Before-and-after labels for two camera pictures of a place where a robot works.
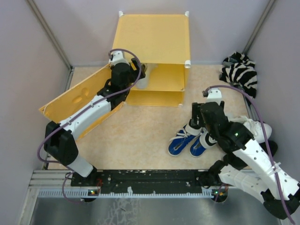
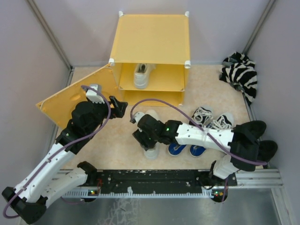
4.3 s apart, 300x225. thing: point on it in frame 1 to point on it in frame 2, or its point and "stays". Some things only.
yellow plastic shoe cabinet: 161,38 stays
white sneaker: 254,127 to 153,153
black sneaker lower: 273,146 stays
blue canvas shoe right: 197,148 stays
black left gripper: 134,72 to 119,110
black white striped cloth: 239,71 stays
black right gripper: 196,111 to 139,135
